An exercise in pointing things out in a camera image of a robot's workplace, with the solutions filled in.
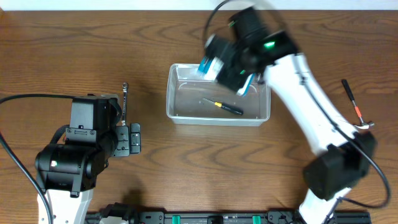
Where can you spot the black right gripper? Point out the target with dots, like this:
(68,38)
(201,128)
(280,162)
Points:
(230,79)

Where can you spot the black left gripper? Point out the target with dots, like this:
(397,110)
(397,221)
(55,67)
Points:
(123,140)

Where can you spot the white teal screwdriver set box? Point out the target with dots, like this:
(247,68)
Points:
(214,69)

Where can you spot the silver combination wrench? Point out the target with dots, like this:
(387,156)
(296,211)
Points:
(125,93)

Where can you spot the black yellow screwdriver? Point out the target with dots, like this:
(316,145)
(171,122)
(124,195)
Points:
(230,108)

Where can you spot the small black red hammer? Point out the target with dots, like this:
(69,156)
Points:
(363,124)

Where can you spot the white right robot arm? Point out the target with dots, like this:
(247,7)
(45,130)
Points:
(342,154)

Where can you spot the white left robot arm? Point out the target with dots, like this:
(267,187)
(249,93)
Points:
(67,173)

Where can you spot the clear plastic container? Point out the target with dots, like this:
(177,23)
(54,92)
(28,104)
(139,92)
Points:
(193,100)

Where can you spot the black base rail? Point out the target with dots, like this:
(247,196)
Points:
(121,213)

